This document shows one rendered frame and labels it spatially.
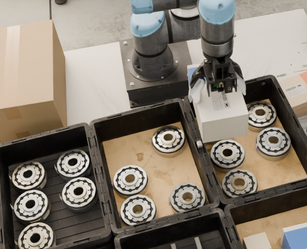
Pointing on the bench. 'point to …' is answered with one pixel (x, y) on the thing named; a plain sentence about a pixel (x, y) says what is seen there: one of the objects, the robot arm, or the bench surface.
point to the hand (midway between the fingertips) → (216, 95)
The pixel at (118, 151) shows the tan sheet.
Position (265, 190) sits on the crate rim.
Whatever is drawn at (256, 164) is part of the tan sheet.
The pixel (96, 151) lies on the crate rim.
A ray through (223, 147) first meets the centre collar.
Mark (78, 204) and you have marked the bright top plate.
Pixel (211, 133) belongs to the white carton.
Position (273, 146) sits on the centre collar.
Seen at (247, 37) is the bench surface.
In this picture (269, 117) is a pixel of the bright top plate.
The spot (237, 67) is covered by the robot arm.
